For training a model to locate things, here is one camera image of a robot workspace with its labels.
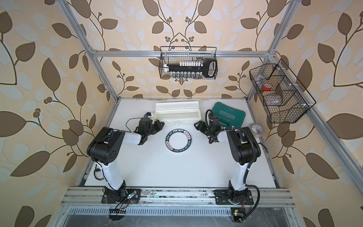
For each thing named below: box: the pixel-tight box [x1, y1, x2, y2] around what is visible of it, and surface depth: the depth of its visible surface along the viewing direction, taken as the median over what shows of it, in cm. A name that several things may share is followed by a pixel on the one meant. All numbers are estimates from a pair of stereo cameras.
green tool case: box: [211, 101, 246, 130], surface depth 106 cm
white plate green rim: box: [165, 128, 192, 153], surface depth 98 cm
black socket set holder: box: [166, 59, 218, 78], surface depth 85 cm
